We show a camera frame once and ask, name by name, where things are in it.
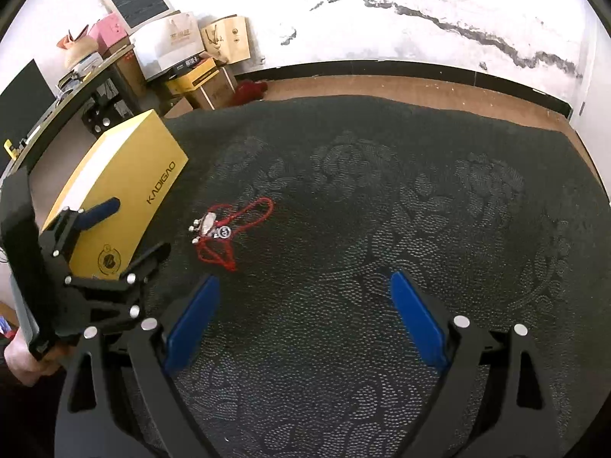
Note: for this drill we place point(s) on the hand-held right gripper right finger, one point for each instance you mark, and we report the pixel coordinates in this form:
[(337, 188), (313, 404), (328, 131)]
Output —
[(420, 324)]

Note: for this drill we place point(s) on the person's left hand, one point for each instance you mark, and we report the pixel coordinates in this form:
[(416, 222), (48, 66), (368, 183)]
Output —
[(24, 360)]

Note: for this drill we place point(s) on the brown gift bag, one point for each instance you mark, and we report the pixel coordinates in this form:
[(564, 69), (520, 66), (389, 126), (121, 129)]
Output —
[(226, 40)]

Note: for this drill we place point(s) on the white gift bag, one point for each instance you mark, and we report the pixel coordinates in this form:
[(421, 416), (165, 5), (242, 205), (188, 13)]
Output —
[(167, 47)]

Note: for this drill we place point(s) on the black desk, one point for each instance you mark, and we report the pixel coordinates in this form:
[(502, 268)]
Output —
[(62, 105)]

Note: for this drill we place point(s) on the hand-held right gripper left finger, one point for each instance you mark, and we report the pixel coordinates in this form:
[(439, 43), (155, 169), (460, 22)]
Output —
[(191, 329)]

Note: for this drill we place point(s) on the pink box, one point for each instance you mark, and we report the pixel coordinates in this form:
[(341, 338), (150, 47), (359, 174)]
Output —
[(110, 33)]

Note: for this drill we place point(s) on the black speaker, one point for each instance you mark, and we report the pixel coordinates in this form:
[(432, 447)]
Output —
[(100, 117)]

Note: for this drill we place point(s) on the dark patterned mat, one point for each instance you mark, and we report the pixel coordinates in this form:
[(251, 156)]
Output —
[(382, 200)]

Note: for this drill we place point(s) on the flat yellow box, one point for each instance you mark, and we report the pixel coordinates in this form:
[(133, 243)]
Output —
[(191, 78)]

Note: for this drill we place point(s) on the black baseboard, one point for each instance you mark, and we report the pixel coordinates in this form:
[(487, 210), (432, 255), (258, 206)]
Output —
[(405, 69)]

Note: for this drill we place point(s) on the woven basket bag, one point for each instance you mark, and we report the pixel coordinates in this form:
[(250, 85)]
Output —
[(79, 52)]

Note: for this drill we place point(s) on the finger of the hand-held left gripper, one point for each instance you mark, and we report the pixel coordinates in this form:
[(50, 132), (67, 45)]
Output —
[(100, 212), (143, 262)]

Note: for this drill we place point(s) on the black monitor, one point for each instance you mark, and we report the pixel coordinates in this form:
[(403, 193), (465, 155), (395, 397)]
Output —
[(24, 105)]

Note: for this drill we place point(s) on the red cloth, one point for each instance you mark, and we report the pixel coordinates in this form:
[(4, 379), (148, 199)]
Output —
[(248, 93)]

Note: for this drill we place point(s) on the yellow cardboard box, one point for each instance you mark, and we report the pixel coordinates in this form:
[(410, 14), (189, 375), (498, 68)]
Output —
[(143, 162)]

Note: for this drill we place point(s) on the small yellow object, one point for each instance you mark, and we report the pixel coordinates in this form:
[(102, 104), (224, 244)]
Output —
[(10, 149)]

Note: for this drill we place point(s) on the tall brown cardboard box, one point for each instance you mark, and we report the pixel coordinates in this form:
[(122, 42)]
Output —
[(131, 74)]

